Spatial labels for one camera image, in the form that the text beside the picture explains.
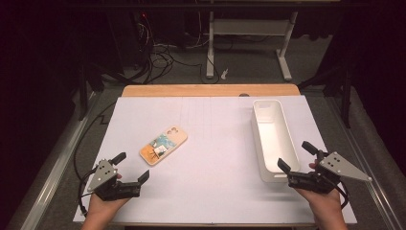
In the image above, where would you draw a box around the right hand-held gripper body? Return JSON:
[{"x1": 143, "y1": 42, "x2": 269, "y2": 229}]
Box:
[{"x1": 286, "y1": 151, "x2": 373, "y2": 196}]

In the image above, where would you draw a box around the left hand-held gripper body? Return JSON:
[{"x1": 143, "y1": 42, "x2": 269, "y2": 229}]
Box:
[{"x1": 86, "y1": 158, "x2": 142, "y2": 202}]

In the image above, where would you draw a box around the white plastic storage box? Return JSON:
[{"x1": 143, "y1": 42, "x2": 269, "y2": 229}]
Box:
[{"x1": 251, "y1": 99, "x2": 302, "y2": 184}]

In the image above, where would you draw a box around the person's right hand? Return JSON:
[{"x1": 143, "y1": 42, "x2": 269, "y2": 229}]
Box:
[{"x1": 295, "y1": 186, "x2": 343, "y2": 222}]

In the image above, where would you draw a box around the person's left hand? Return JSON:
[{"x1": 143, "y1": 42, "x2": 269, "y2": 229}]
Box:
[{"x1": 86, "y1": 192, "x2": 132, "y2": 221}]

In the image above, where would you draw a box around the white paper sheet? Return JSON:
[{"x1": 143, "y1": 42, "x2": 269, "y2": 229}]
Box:
[{"x1": 73, "y1": 95, "x2": 358, "y2": 225}]

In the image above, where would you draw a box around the dark metal stand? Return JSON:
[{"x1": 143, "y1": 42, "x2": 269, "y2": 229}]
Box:
[
  {"x1": 297, "y1": 61, "x2": 357, "y2": 129},
  {"x1": 77, "y1": 61, "x2": 142, "y2": 123}
]

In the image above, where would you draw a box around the right hand-held gripper cable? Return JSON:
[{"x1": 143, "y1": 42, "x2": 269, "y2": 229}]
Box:
[{"x1": 334, "y1": 180, "x2": 350, "y2": 211}]

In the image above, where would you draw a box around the hand-held gripper cable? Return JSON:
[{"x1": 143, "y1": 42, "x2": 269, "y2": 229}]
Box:
[
  {"x1": 334, "y1": 180, "x2": 350, "y2": 211},
  {"x1": 73, "y1": 101, "x2": 119, "y2": 219}
]

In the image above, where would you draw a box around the left hand-held gripper cable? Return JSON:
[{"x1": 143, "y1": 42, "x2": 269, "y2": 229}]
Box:
[{"x1": 73, "y1": 101, "x2": 119, "y2": 219}]

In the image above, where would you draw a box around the silver metal floor rail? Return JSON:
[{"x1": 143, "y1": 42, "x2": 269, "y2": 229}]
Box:
[
  {"x1": 18, "y1": 91, "x2": 102, "y2": 230},
  {"x1": 325, "y1": 95, "x2": 406, "y2": 230}
]

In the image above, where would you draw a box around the tangle of floor cables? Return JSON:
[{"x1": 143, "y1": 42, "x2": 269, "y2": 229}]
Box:
[{"x1": 135, "y1": 11, "x2": 222, "y2": 86}]

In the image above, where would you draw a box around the white metal table frame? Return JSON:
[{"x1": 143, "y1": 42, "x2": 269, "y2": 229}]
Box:
[{"x1": 205, "y1": 11, "x2": 300, "y2": 82}]

